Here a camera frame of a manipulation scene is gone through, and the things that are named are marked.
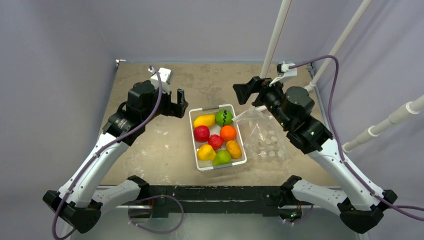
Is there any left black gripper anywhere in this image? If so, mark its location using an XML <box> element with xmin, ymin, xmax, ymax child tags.
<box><xmin>142</xmin><ymin>83</ymin><xmax>187</xmax><ymax>124</ymax></box>

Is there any red apple toy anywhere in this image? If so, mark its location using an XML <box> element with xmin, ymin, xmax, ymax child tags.
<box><xmin>193</xmin><ymin>125</ymin><xmax>210</xmax><ymax>143</ymax></box>

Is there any orange toy fruit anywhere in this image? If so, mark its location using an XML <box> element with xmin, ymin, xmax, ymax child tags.
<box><xmin>219</xmin><ymin>125</ymin><xmax>237</xmax><ymax>142</ymax></box>

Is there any clear zip top bag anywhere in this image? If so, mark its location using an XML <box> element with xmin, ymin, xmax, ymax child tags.
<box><xmin>232</xmin><ymin>105</ymin><xmax>290</xmax><ymax>162</ymax></box>

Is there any red strawberry toy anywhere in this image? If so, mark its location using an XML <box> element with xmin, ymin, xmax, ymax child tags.
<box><xmin>208</xmin><ymin>134</ymin><xmax>224</xmax><ymax>151</ymax></box>

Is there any green striped melon toy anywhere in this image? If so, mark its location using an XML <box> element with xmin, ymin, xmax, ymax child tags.
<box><xmin>215</xmin><ymin>109</ymin><xmax>233</xmax><ymax>127</ymax></box>

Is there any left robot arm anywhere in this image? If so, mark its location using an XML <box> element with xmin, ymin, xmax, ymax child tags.
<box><xmin>43</xmin><ymin>80</ymin><xmax>188</xmax><ymax>234</ymax></box>

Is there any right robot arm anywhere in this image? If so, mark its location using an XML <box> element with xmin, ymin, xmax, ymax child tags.
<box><xmin>232</xmin><ymin>76</ymin><xmax>397</xmax><ymax>234</ymax></box>

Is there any yellow mango toy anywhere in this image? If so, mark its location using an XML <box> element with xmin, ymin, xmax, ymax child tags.
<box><xmin>193</xmin><ymin>114</ymin><xmax>216</xmax><ymax>128</ymax></box>

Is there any yellow pear toy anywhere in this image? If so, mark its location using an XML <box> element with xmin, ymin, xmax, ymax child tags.
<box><xmin>197</xmin><ymin>144</ymin><xmax>217</xmax><ymax>161</ymax></box>

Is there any orange-yellow potato toy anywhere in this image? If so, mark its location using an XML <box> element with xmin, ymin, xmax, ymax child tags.
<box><xmin>225</xmin><ymin>140</ymin><xmax>242</xmax><ymax>159</ymax></box>

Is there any white plastic basket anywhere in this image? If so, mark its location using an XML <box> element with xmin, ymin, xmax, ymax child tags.
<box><xmin>189</xmin><ymin>104</ymin><xmax>247</xmax><ymax>171</ymax></box>

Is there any white jointed pipe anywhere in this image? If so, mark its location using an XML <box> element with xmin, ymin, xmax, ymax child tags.
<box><xmin>342</xmin><ymin>95</ymin><xmax>424</xmax><ymax>153</ymax></box>

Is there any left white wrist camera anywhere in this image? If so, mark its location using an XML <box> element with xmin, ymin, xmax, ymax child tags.
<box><xmin>148</xmin><ymin>66</ymin><xmax>172</xmax><ymax>95</ymax></box>

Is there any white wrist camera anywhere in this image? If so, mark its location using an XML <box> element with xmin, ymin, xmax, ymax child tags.
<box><xmin>269</xmin><ymin>62</ymin><xmax>298</xmax><ymax>86</ymax></box>
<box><xmin>148</xmin><ymin>66</ymin><xmax>172</xmax><ymax>95</ymax></box>

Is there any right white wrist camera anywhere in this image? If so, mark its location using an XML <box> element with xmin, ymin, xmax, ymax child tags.
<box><xmin>269</xmin><ymin>62</ymin><xmax>298</xmax><ymax>86</ymax></box>

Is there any white pipe frame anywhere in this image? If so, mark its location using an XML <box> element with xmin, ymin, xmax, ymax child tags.
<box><xmin>251</xmin><ymin>0</ymin><xmax>374</xmax><ymax>114</ymax></box>

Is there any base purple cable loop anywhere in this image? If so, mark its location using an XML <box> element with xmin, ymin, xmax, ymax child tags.
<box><xmin>127</xmin><ymin>194</ymin><xmax>185</xmax><ymax>235</ymax></box>

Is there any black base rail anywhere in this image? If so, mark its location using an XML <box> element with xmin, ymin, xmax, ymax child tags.
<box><xmin>116</xmin><ymin>184</ymin><xmax>314</xmax><ymax>219</ymax></box>

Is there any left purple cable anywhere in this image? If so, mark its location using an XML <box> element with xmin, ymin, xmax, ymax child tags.
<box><xmin>51</xmin><ymin>65</ymin><xmax>164</xmax><ymax>240</ymax></box>

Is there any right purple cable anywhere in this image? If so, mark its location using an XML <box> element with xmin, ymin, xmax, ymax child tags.
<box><xmin>288</xmin><ymin>54</ymin><xmax>424</xmax><ymax>222</ymax></box>

